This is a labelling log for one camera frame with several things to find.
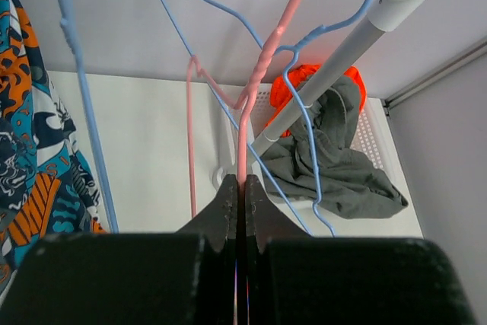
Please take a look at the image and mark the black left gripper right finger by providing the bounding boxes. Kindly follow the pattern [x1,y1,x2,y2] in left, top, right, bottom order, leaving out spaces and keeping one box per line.
[245,175,476,324]

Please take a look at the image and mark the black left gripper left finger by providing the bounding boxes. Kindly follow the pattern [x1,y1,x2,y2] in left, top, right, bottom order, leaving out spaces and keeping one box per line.
[1,175,237,324]

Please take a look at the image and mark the grey shorts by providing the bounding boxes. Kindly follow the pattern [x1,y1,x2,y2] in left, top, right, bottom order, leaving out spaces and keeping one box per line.
[261,76,409,219]

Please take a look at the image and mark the blue orange patterned shorts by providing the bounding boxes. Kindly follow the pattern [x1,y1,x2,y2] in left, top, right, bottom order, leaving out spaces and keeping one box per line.
[1,0,104,294]

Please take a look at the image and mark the pink wire hanger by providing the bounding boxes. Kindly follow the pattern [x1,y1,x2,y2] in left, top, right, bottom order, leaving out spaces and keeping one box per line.
[186,0,323,325]

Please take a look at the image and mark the blue wire hanger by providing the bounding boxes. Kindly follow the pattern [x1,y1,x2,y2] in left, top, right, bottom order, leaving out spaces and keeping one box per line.
[145,0,315,237]
[58,0,119,233]
[278,0,372,237]

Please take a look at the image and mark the white plastic basket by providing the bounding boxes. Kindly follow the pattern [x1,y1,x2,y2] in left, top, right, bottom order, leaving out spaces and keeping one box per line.
[213,84,410,199]

